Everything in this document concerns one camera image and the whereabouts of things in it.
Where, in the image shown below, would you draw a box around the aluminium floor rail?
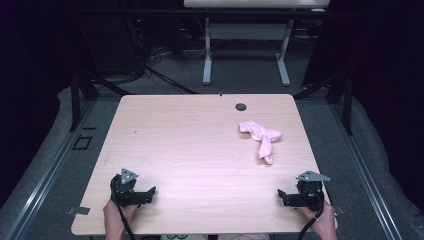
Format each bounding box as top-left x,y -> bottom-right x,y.
0,99 -> 98,240
328,99 -> 405,240

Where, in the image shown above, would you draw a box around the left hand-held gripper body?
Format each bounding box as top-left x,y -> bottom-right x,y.
110,168 -> 139,208

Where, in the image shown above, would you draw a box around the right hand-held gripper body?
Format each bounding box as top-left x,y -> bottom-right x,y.
295,170 -> 331,212

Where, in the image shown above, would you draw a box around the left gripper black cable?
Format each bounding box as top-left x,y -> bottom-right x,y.
112,189 -> 136,240

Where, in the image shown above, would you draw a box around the black metal frame stand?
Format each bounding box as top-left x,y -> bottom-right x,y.
293,71 -> 354,136
69,71 -> 134,132

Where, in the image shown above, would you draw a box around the dark equipment cabinet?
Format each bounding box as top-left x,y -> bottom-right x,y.
78,14 -> 148,77

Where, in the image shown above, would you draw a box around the pink cloth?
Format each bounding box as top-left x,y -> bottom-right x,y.
238,119 -> 284,166

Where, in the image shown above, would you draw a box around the black floor cables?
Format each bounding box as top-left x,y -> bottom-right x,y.
145,46 -> 198,95

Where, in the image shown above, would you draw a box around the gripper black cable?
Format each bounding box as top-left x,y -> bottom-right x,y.
112,189 -> 136,240
296,189 -> 325,240

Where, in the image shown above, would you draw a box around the person's left hand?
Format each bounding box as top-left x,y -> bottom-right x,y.
103,199 -> 139,231

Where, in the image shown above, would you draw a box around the person's right hand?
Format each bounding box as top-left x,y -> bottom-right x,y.
298,201 -> 335,233

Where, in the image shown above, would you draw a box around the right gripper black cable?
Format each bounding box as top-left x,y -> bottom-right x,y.
296,189 -> 325,240

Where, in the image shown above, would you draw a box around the white desk with metal legs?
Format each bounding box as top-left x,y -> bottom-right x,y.
183,0 -> 330,87

